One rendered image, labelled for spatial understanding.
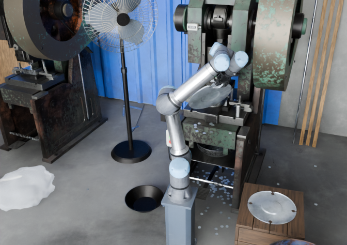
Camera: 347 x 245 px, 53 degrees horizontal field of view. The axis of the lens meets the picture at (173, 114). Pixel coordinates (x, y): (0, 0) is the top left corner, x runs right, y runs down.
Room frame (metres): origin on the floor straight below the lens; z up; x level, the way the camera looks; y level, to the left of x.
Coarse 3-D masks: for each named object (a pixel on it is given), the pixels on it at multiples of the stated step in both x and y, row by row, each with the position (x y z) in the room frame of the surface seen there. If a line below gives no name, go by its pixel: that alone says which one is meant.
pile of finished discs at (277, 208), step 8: (264, 192) 1.76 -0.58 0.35; (248, 200) 1.69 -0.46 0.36; (256, 200) 1.69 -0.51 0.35; (264, 200) 1.69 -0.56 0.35; (272, 200) 1.68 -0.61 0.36; (280, 200) 1.69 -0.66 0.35; (288, 200) 1.69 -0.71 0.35; (248, 208) 1.62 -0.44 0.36; (256, 208) 1.62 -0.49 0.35; (264, 208) 1.61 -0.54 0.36; (272, 208) 1.61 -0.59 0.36; (280, 208) 1.61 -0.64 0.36; (288, 208) 1.61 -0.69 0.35; (256, 216) 1.55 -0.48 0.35; (264, 216) 1.55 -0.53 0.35; (272, 216) 1.55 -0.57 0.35; (280, 216) 1.55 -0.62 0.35; (288, 216) 1.55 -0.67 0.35
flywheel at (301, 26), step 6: (294, 18) 2.11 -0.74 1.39; (300, 18) 2.10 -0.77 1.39; (306, 18) 2.13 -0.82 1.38; (294, 24) 2.09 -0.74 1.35; (300, 24) 2.08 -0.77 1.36; (306, 24) 2.10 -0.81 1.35; (294, 30) 2.09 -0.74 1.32; (300, 30) 2.08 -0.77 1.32; (294, 36) 2.10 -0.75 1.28; (300, 36) 2.10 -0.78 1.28
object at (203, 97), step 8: (208, 88) 1.92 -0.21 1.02; (216, 88) 1.96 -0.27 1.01; (224, 88) 1.99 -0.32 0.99; (192, 96) 1.92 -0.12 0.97; (200, 96) 1.95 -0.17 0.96; (208, 96) 2.00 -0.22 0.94; (216, 96) 2.03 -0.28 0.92; (224, 96) 2.06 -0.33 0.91; (192, 104) 1.99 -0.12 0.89; (200, 104) 2.02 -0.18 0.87; (208, 104) 2.06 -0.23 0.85
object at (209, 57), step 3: (213, 42) 2.39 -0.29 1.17; (225, 42) 2.33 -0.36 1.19; (210, 45) 2.32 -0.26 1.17; (225, 45) 2.31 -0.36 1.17; (207, 48) 2.29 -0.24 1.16; (210, 48) 2.28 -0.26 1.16; (207, 51) 2.29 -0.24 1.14; (207, 54) 2.29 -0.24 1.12; (207, 57) 2.29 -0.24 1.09; (210, 57) 2.28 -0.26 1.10; (213, 57) 2.27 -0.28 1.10; (207, 60) 2.29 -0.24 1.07; (213, 78) 2.24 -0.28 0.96; (207, 84) 2.29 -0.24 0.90; (210, 84) 2.25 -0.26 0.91
